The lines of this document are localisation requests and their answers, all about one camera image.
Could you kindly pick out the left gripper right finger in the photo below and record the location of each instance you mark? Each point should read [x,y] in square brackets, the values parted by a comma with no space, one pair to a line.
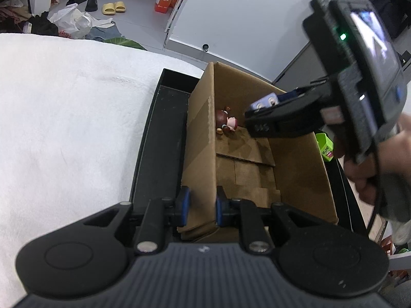
[224,213]

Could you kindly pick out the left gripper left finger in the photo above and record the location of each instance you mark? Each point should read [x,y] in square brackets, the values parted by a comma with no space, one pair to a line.
[182,206]

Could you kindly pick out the brown cardboard box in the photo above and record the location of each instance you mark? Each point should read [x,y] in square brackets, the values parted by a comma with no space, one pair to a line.
[263,170]

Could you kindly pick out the brown-haired girl figurine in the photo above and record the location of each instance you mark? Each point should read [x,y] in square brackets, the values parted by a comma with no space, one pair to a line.
[225,123]

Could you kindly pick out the purple rabbit cube toy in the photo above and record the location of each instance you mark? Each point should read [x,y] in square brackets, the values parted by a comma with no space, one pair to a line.
[268,101]

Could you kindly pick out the person right hand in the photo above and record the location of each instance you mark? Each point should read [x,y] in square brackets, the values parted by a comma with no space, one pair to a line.
[394,157]

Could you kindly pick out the black plastic tray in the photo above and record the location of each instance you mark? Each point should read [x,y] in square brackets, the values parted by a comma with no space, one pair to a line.
[159,166]

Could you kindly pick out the green leaf cartoon rug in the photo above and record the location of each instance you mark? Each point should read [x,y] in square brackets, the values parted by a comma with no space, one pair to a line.
[124,42]

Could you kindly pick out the yellow slipper right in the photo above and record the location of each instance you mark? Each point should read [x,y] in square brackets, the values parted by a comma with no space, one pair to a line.
[120,7]

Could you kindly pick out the yellow slipper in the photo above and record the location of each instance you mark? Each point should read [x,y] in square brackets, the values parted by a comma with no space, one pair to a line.
[120,7]
[108,9]

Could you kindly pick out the yellow slipper left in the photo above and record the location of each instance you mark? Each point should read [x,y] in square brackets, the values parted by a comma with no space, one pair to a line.
[108,9]

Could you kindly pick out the white plastic bag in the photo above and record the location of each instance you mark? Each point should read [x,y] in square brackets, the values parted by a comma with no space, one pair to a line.
[74,24]

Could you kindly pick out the black slipper right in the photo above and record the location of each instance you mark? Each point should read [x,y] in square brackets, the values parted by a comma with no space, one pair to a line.
[91,6]

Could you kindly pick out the black slipper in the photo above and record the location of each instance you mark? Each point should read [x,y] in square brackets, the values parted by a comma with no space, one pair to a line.
[70,2]
[91,6]

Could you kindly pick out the black slipper left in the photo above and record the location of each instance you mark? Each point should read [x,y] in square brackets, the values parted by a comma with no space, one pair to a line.
[70,2]

